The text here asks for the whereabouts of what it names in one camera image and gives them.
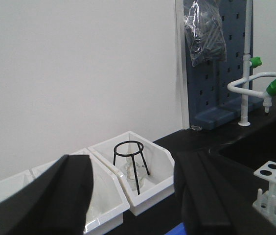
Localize clear glass flask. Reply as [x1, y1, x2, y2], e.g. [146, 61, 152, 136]
[120, 157, 147, 191]

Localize white storage bin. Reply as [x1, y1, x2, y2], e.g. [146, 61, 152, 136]
[31, 148, 131, 235]
[0, 170, 34, 202]
[88, 131, 175, 216]

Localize right white storage bin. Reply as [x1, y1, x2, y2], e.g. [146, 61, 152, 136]
[88, 131, 175, 216]

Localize black lab sink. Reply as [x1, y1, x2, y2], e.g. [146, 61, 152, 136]
[208, 118, 276, 170]

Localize middle white storage bin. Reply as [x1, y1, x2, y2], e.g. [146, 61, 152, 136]
[31, 148, 131, 235]

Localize black wire tripod stand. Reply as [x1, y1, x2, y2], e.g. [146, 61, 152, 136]
[113, 140, 150, 195]

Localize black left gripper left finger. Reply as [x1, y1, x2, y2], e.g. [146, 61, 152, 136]
[0, 155, 93, 235]

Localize plastic bag of grey pegs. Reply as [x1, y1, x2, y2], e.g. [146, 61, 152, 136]
[184, 0, 227, 67]

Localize white lab faucet green knobs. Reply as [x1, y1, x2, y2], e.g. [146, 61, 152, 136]
[227, 0, 276, 127]

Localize left white storage bin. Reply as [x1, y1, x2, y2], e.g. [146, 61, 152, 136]
[0, 170, 34, 202]

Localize grey blue pegboard drying rack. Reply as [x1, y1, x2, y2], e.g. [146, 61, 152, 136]
[183, 0, 261, 130]

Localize blue plastic tray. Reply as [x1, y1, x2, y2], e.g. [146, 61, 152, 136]
[165, 223, 186, 235]

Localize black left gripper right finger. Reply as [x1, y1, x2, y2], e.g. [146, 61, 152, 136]
[174, 150, 276, 235]

